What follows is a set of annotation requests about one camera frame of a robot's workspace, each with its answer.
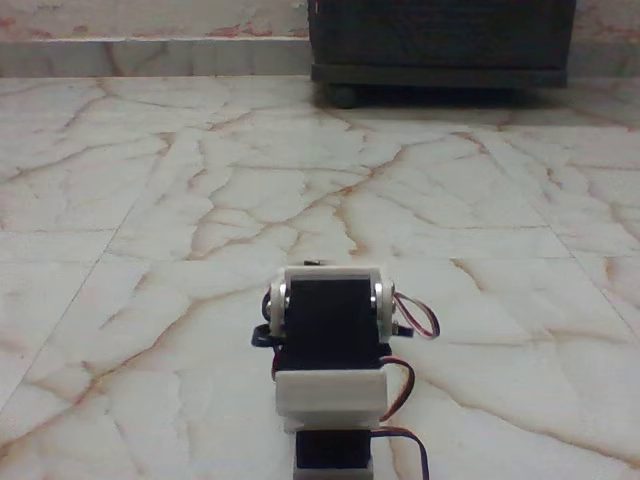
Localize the dark wooden cabinet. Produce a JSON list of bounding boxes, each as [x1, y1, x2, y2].
[[306, 0, 577, 92]]

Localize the looped red white servo cable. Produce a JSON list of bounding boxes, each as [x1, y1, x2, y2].
[[393, 293, 442, 342]]

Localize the red black servo cable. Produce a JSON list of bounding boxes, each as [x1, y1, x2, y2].
[[378, 356, 417, 427], [370, 426, 431, 480]]

